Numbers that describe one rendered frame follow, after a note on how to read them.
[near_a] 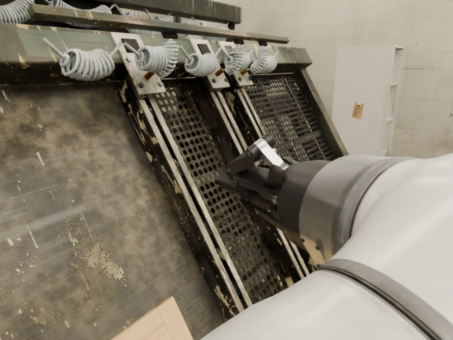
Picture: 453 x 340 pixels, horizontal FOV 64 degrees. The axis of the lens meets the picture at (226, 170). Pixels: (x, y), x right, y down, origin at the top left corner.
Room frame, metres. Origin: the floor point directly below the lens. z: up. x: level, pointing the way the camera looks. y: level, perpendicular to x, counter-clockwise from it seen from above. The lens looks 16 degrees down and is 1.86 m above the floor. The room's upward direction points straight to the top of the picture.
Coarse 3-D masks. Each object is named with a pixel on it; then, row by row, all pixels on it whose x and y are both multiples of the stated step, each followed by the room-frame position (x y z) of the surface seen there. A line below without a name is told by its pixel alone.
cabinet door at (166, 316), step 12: (168, 300) 0.77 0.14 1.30; (156, 312) 0.73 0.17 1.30; (168, 312) 0.75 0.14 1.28; (180, 312) 0.77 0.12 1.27; (132, 324) 0.69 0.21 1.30; (144, 324) 0.70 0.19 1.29; (156, 324) 0.71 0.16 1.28; (168, 324) 0.73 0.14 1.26; (180, 324) 0.75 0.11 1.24; (120, 336) 0.65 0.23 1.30; (132, 336) 0.66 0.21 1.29; (144, 336) 0.68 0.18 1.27; (156, 336) 0.70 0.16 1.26; (168, 336) 0.72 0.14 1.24; (180, 336) 0.73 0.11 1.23
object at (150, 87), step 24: (120, 48) 1.04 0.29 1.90; (144, 72) 1.05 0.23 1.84; (168, 72) 1.01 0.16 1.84; (120, 96) 1.07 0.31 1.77; (144, 96) 1.03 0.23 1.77; (144, 120) 1.02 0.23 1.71; (144, 144) 1.02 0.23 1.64; (168, 144) 1.02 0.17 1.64; (168, 168) 0.97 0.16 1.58; (168, 192) 0.97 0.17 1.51; (192, 192) 0.97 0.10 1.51; (192, 216) 0.92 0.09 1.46; (192, 240) 0.92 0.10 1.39; (216, 240) 0.92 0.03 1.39; (216, 264) 0.88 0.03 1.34; (216, 288) 0.87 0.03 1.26; (240, 288) 0.88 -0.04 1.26
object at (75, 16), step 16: (32, 16) 0.71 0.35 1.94; (48, 16) 0.73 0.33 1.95; (64, 16) 0.75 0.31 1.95; (80, 16) 0.78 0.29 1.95; (96, 16) 0.81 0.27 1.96; (112, 16) 0.85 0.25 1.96; (128, 16) 0.89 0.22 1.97; (176, 32) 1.02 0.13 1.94; (192, 32) 1.07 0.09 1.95; (208, 32) 1.12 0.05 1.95; (224, 32) 1.19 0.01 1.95; (240, 32) 1.27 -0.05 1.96; (128, 48) 0.92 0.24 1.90; (144, 48) 0.95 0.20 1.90; (160, 48) 0.99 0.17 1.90; (176, 48) 1.05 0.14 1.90; (64, 64) 0.77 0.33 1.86; (80, 64) 0.78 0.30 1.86; (96, 64) 0.81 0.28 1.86; (112, 64) 0.84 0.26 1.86; (144, 64) 0.99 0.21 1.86; (160, 64) 0.97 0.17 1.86; (192, 64) 1.10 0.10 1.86; (208, 64) 1.13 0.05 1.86; (224, 64) 1.29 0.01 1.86; (240, 64) 1.28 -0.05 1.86; (272, 64) 1.46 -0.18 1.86
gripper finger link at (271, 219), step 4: (256, 208) 0.39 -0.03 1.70; (260, 208) 0.38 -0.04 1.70; (256, 212) 0.39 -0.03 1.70; (260, 212) 0.38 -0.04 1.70; (264, 212) 0.37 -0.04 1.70; (268, 212) 0.37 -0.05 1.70; (264, 216) 0.38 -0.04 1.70; (268, 216) 0.37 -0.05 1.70; (272, 216) 0.36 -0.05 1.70; (268, 220) 0.37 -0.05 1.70; (272, 220) 0.36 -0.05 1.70; (276, 220) 0.36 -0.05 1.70; (272, 224) 0.37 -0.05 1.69; (276, 224) 0.36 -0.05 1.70; (280, 228) 0.35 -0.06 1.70; (308, 252) 0.32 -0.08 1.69
